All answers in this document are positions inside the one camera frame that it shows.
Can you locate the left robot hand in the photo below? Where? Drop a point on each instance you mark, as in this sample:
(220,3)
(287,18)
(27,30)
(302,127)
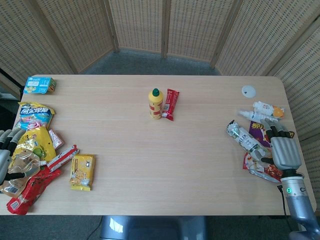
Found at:
(3,160)

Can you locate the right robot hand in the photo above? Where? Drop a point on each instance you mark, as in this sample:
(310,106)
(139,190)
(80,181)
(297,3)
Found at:
(285,150)

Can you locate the yellow bottle green cap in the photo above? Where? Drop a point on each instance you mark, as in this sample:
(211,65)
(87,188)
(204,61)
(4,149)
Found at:
(156,104)

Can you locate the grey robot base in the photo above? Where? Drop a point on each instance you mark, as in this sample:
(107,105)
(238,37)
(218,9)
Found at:
(152,228)

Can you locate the clear spout pouch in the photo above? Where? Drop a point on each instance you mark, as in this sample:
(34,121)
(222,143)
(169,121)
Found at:
(21,172)

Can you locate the purple snack bag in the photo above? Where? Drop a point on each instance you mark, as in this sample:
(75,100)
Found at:
(260,132)

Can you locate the red and silver food bag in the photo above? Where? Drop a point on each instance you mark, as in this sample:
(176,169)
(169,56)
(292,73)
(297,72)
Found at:
(260,170)

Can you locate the yellow snack bag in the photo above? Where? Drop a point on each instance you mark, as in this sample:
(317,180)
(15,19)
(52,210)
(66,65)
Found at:
(37,145)

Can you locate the white Lux refill pouch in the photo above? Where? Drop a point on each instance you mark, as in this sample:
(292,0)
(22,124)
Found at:
(247,141)

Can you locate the red snack bag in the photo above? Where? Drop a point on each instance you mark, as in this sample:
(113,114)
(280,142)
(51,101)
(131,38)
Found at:
(32,190)

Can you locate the white orange-print bottle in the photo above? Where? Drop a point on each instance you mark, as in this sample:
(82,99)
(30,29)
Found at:
(267,109)

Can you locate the white spray bottle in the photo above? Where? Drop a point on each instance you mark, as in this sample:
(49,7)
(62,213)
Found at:
(255,116)

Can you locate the blue Alpenliebe candy bag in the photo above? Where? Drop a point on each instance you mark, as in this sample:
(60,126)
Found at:
(35,115)

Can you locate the small pink packet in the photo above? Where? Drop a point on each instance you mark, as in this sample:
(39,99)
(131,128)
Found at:
(56,140)

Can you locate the red and white wafer packet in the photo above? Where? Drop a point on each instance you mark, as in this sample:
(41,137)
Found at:
(63,159)

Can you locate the white round table grommet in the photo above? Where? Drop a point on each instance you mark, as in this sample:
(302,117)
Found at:
(249,91)

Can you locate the yellow cracker packet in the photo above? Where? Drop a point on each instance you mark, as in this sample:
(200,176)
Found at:
(82,172)

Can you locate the blue and green box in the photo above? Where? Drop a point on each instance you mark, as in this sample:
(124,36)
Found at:
(40,85)

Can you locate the red snack stick packet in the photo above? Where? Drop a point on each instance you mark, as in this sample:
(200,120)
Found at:
(170,105)

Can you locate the wicker folding screen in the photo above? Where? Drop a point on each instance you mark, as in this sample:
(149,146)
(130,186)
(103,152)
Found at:
(160,30)

